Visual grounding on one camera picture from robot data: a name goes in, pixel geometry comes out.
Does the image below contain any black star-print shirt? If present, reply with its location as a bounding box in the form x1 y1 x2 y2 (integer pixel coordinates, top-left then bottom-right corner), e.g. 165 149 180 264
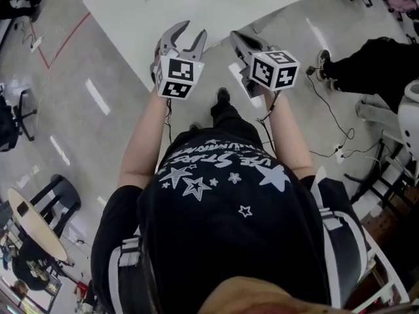
90 129 373 314

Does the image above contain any round beige table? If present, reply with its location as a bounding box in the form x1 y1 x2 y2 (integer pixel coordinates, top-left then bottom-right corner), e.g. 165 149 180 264
7 188 68 262

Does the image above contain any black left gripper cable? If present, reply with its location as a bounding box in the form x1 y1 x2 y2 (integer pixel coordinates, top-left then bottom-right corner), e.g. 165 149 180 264
164 97 175 144

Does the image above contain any grey right shoulder strap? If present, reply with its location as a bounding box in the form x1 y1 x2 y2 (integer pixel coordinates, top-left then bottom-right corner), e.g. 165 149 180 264
308 166 352 309

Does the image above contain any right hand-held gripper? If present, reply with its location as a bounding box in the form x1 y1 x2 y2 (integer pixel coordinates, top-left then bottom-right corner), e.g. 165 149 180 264
229 30 301 99

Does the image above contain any black office chair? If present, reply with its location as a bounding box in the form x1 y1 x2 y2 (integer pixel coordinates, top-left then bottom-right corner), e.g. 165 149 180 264
0 83 38 152

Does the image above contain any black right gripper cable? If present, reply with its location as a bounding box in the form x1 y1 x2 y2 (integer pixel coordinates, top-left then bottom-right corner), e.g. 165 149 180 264
255 91 283 150

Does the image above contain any grey left shoulder strap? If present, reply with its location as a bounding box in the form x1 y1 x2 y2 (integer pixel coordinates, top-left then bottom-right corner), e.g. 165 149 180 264
107 226 149 314

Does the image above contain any white power socket block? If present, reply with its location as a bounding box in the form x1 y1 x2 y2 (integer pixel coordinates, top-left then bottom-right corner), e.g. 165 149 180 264
333 143 348 164

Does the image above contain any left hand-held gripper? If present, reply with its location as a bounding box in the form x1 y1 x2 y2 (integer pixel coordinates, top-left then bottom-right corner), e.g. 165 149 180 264
150 20 208 102

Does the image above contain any white shelf unit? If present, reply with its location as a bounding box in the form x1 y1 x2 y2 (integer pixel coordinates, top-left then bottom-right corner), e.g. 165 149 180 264
359 223 410 307

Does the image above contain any person's left forearm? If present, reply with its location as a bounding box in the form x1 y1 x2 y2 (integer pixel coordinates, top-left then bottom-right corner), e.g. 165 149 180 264
117 88 173 190

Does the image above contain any black floor cable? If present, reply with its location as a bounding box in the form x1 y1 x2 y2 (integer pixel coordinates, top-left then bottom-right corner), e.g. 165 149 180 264
305 65 355 150

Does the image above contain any black metal stand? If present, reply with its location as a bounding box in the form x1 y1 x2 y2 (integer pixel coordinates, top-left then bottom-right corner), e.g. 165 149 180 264
343 138 419 209

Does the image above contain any person's right forearm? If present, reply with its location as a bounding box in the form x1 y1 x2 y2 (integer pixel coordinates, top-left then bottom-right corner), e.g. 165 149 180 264
261 90 314 180

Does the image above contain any person's black trouser leg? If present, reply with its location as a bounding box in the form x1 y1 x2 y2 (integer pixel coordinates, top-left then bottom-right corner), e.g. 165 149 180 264
209 97 263 141

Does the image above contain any black round stool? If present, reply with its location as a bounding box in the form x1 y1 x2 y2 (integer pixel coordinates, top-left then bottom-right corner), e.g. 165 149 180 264
29 173 82 239

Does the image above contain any white robot head shell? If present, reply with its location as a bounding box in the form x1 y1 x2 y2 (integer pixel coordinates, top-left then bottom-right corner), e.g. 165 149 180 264
397 78 419 160

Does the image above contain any grey shoulder strap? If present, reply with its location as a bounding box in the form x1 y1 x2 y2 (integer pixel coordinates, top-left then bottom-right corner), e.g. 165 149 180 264
107 226 149 314
308 166 352 309

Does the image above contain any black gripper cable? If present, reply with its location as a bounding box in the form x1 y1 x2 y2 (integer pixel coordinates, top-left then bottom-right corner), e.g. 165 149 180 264
255 91 283 150
164 97 175 144

